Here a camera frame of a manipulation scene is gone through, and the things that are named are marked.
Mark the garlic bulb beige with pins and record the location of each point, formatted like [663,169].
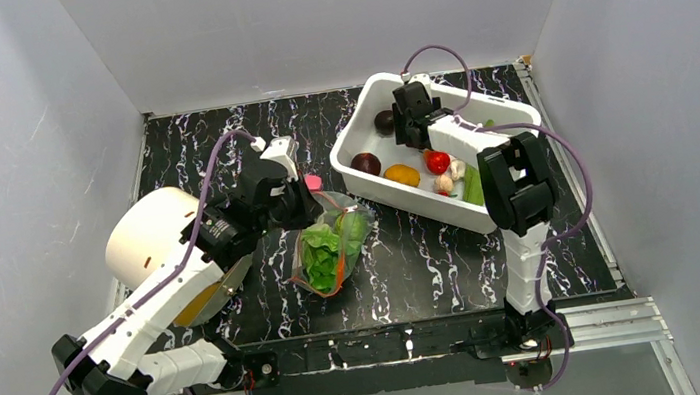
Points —
[443,184]

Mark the pink small cube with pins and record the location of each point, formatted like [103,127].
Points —
[313,182]

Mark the clear zip top bag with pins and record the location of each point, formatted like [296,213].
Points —
[333,204]

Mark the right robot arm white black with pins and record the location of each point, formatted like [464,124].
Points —
[519,197]

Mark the red tomato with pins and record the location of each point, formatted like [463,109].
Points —
[436,163]

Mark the white plastic bin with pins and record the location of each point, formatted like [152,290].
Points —
[359,136]

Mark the green leafy vegetable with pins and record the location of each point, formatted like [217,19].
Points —
[474,187]

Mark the white cylindrical drum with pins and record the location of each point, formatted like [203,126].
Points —
[146,235]

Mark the beige mushroom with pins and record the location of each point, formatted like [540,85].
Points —
[457,170]

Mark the orange fruit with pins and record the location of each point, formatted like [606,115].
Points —
[403,174]

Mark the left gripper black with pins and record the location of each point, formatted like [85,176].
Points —
[310,209]

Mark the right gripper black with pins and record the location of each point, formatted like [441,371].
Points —
[412,120]

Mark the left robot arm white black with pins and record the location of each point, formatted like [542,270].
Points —
[182,262]

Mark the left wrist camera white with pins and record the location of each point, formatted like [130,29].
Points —
[282,150]

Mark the green napa cabbage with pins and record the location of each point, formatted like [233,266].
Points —
[330,250]

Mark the dark purple fruit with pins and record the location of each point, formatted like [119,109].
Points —
[384,123]
[366,163]

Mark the dark purple fruit back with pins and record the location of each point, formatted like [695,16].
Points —
[384,123]

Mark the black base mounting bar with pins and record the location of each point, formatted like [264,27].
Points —
[396,357]

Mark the dark purple fruit front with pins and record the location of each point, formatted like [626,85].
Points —
[366,163]

